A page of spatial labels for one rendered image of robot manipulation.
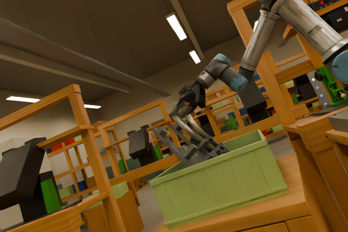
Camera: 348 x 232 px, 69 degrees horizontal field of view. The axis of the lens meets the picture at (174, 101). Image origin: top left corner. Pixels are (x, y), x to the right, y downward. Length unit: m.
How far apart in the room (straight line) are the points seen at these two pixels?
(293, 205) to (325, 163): 0.73
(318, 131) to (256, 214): 0.77
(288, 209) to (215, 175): 0.23
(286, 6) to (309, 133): 0.67
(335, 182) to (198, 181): 0.82
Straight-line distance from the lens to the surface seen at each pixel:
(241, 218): 0.81
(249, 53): 1.24
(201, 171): 0.86
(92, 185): 6.70
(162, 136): 0.98
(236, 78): 1.13
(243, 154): 0.83
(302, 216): 0.79
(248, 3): 2.21
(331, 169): 1.49
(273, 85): 2.04
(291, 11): 1.07
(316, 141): 1.45
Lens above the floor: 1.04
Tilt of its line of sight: 9 degrees up
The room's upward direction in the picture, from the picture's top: 22 degrees counter-clockwise
